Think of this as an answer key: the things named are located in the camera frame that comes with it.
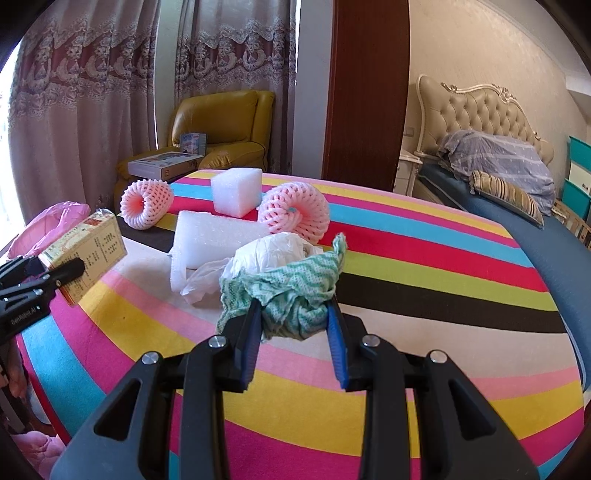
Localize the striped pillow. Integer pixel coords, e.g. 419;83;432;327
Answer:
468;170;546;228

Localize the pink foam fruit net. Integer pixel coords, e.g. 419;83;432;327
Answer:
257;182;331;246
121;179;175;230

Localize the striped colourful tablecloth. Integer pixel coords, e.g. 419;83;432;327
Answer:
16;168;588;480

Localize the yellow white medicine box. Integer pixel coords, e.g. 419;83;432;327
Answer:
39;209;128;308

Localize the white foam block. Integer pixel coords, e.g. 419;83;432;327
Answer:
168;209;269;292
211;167;263;218

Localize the pink patterned clothing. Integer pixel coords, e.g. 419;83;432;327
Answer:
8;429;66;480

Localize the crumpled white paper wad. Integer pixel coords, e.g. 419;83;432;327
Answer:
233;232;324;278

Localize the lace patterned curtain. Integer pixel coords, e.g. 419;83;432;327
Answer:
8;0;163;219
173;0;297;163

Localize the crumpled white plastic bag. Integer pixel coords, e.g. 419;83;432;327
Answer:
180;257;232;304

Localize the small blue white box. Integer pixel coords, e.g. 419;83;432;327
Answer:
180;132;208;157

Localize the dark wooden door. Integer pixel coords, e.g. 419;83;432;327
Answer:
321;0;411;191

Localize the yellow leather armchair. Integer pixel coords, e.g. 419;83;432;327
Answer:
115;89;277;197

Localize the grey blue quilt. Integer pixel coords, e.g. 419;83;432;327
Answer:
437;130;557;216

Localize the teal storage box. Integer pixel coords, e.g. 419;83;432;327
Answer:
566;135;591;172
560;179;591;216

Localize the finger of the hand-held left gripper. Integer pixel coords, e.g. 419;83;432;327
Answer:
0;257;46;283
33;257;86;293

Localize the white storage box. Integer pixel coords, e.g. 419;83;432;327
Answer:
567;161;591;188

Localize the pink lined trash bin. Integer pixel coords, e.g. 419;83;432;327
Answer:
6;200;91;265

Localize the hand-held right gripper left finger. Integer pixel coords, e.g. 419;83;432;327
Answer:
51;300;264;480

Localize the beige tufted bed headboard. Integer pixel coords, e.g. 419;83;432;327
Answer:
414;74;555;168

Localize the wooden bed rail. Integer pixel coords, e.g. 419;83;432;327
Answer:
551;198;591;251

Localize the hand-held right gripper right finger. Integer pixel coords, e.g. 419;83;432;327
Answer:
325;303;541;480

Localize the bed with blue sheet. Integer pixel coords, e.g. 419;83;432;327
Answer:
417;163;591;395

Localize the white flat cardboard box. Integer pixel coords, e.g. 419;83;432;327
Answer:
127;152;204;182

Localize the green patterned cloth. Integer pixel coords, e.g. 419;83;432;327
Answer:
216;233;347;343

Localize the white nightstand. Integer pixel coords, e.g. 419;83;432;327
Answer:
393;151;424;195

